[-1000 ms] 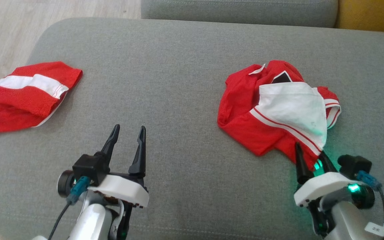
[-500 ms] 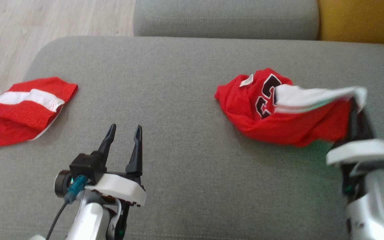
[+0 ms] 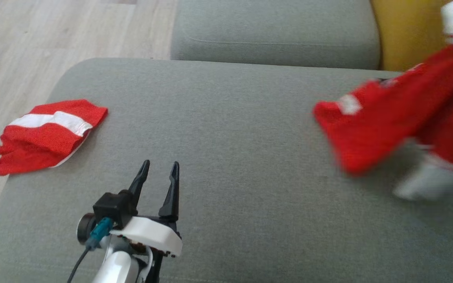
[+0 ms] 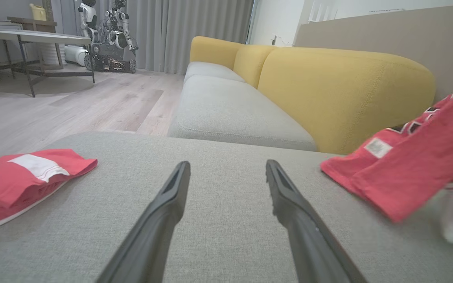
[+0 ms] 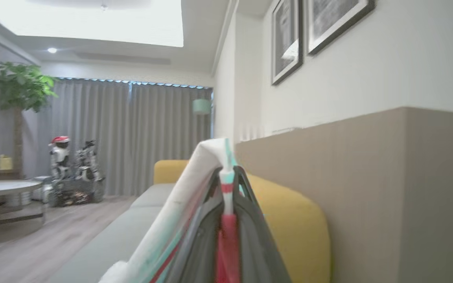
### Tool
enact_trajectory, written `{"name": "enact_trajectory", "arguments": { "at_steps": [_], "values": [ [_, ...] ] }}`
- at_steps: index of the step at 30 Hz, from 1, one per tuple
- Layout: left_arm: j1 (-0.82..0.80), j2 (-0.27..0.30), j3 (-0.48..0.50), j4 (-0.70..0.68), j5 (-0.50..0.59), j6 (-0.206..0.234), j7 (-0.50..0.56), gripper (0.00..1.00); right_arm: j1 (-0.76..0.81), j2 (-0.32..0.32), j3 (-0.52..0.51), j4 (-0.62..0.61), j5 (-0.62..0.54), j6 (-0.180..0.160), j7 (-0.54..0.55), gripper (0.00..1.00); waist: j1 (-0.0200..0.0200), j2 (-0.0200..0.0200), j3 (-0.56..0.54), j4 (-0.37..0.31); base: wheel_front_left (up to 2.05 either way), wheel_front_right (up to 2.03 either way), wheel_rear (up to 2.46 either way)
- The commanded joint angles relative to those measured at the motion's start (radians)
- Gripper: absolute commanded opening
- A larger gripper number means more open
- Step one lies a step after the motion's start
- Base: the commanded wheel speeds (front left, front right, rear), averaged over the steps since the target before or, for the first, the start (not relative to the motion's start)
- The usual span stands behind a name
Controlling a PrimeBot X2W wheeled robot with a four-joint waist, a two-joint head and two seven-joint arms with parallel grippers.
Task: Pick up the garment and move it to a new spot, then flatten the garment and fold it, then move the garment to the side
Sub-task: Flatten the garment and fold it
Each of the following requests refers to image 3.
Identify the grey sofa back cushion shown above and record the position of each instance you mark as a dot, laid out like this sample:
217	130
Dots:
273	31

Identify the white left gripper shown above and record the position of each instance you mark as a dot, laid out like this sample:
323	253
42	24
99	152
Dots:
151	234

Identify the yellow cushion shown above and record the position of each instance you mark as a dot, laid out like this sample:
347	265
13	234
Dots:
407	31

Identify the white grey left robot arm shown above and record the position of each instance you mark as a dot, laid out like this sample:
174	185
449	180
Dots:
116	267

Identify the red white basketball jersey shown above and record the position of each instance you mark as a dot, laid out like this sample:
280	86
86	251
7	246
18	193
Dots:
407	110

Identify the red shorts with white stripe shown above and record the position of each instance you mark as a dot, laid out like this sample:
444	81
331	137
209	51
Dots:
34	145

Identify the grey sofa seat cushion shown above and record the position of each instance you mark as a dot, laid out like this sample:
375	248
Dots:
230	157

